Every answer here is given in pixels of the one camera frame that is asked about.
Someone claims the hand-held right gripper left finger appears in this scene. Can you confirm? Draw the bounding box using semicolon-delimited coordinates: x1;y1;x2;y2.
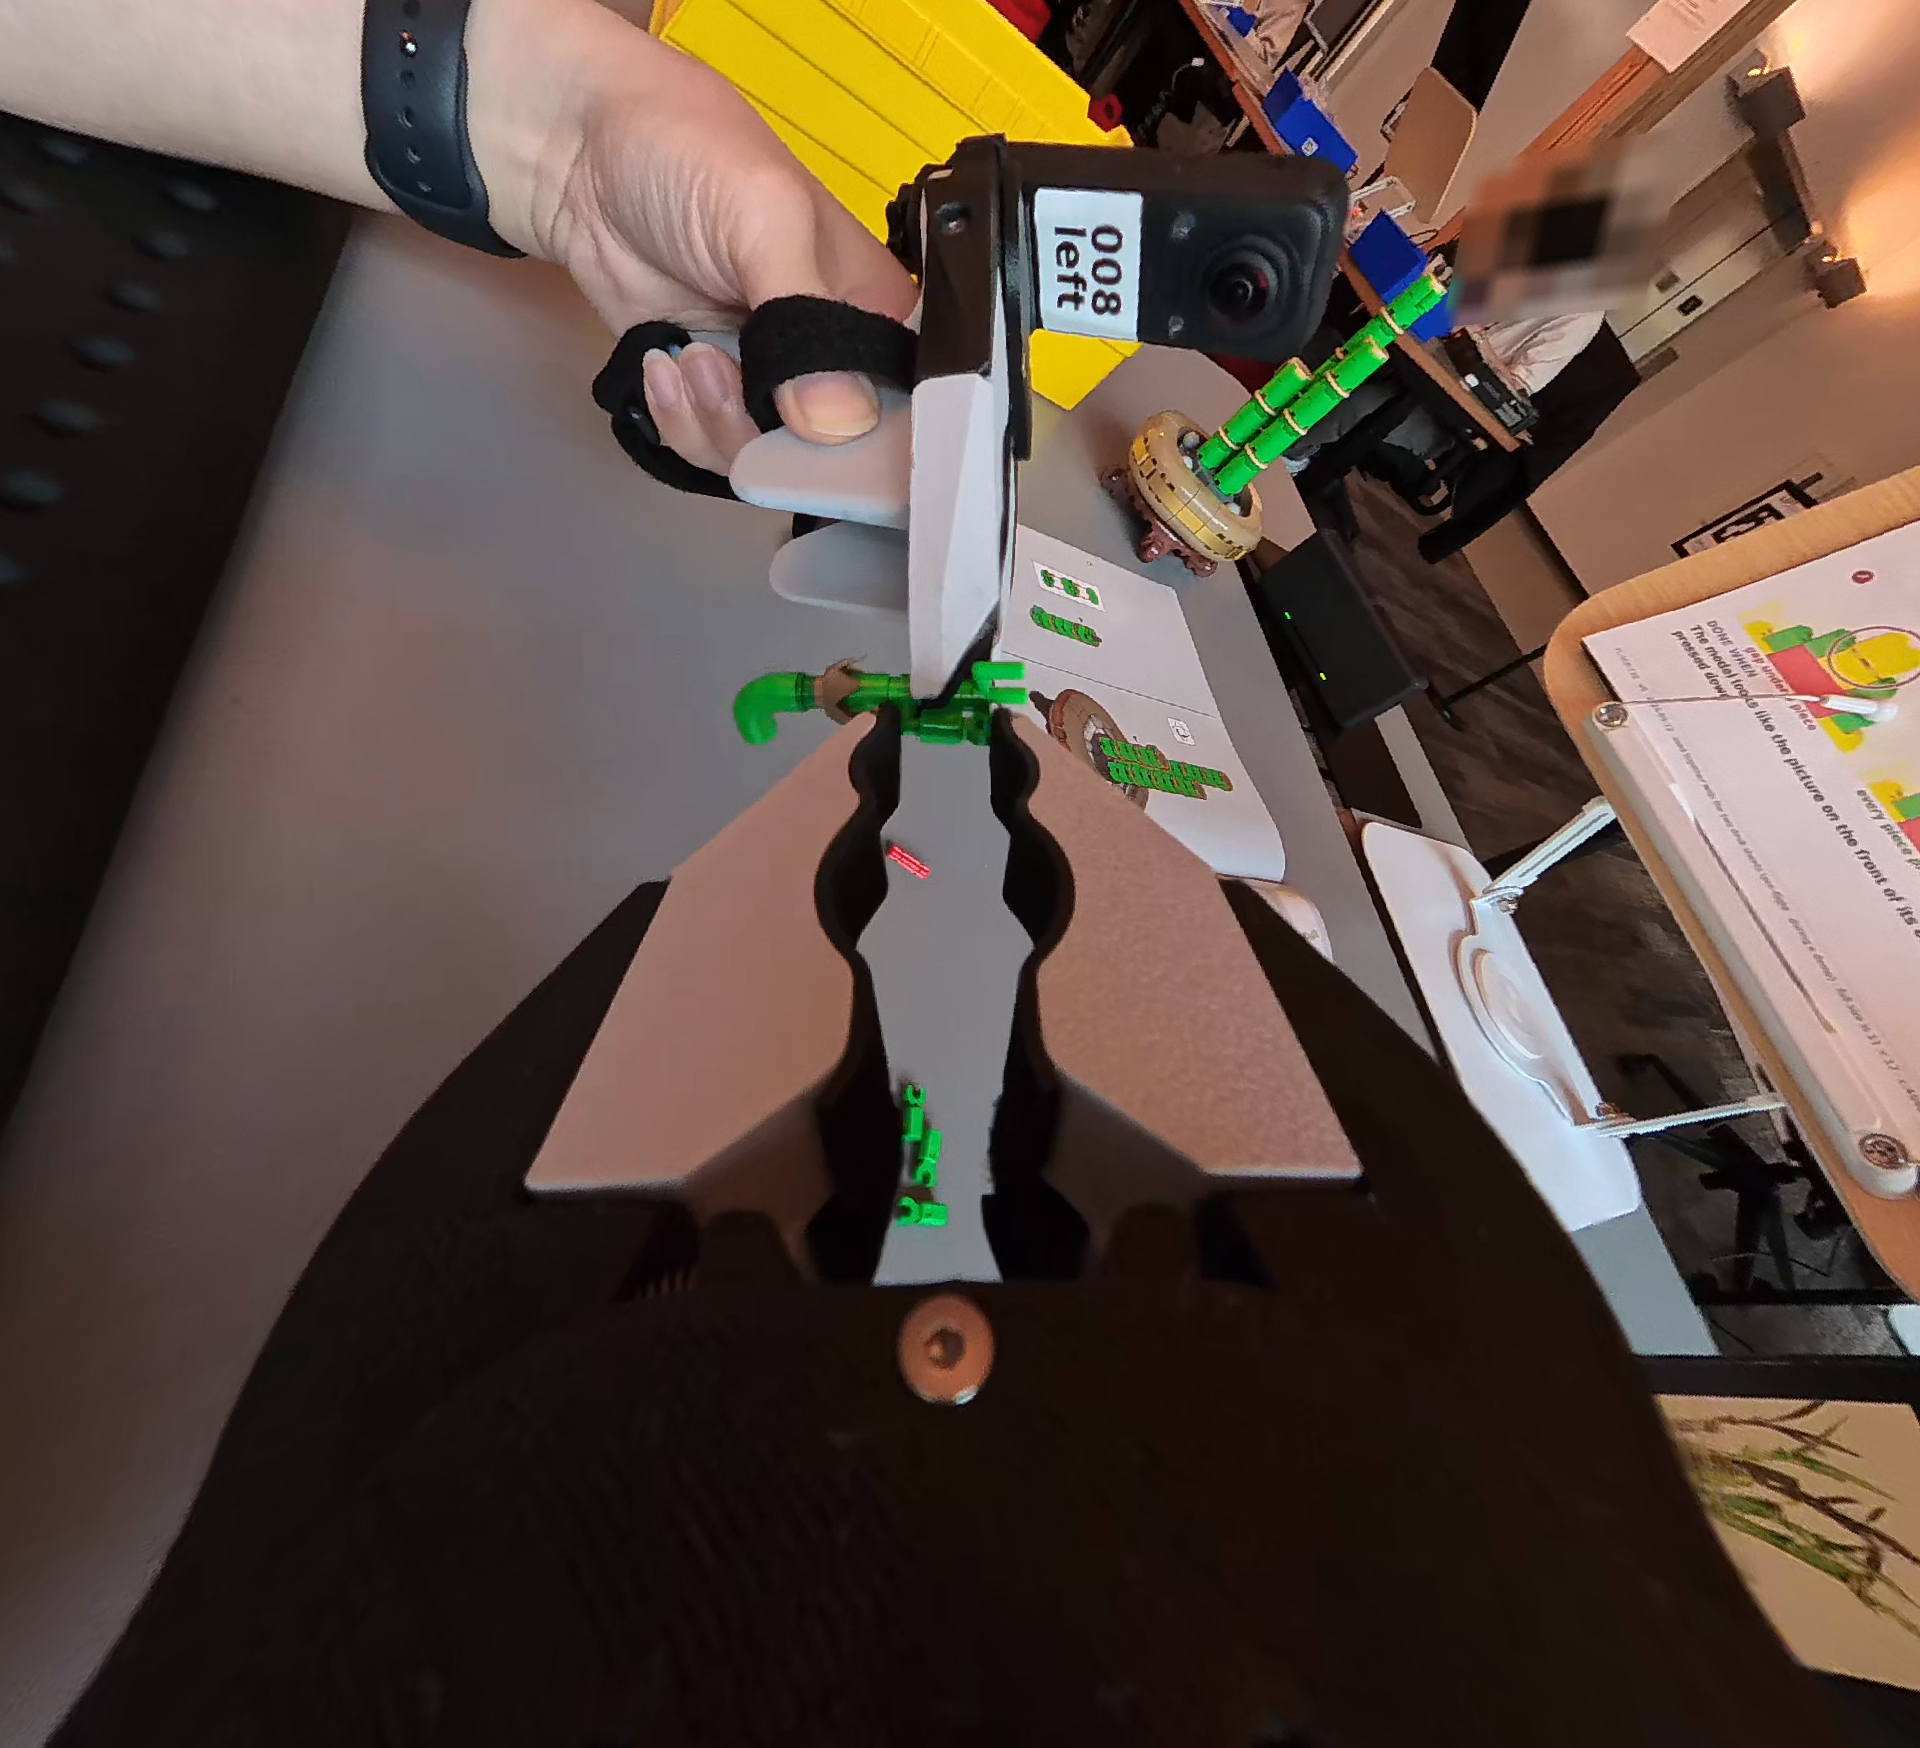
525;704;904;1276

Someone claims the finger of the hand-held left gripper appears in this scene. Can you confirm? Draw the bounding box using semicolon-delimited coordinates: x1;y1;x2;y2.
906;322;1029;710

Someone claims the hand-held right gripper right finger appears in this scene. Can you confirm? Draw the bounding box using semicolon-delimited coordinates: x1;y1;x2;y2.
988;713;1368;1253

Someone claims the green lego bamboo stem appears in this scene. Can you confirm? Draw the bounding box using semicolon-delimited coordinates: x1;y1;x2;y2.
732;661;1031;750

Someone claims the lego bamboo pot model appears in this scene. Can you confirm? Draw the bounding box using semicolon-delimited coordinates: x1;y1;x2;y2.
1102;269;1453;580

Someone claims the lego instruction booklet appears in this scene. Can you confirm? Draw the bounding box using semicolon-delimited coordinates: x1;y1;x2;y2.
990;525;1296;886

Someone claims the person's left hand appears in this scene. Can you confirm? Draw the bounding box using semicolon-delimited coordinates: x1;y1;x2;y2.
466;0;920;478

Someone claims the blue plastic bin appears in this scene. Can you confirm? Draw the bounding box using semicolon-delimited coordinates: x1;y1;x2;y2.
1341;209;1461;346
1260;68;1361;179

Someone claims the black box device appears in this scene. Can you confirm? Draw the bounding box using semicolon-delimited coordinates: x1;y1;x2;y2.
1258;529;1430;733

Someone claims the yellow plastic bin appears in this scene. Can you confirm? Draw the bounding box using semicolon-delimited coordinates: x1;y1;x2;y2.
648;0;1136;414

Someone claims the wooden instruction board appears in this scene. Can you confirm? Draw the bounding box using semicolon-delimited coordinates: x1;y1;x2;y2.
1546;466;1920;1304

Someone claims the black wristband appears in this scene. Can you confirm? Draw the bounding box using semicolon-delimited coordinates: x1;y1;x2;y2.
361;0;529;261

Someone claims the black perforated chair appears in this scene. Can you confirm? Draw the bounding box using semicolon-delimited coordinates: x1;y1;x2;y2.
0;112;356;1124

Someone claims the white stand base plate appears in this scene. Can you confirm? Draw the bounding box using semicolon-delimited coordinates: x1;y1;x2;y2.
1357;796;1788;1234

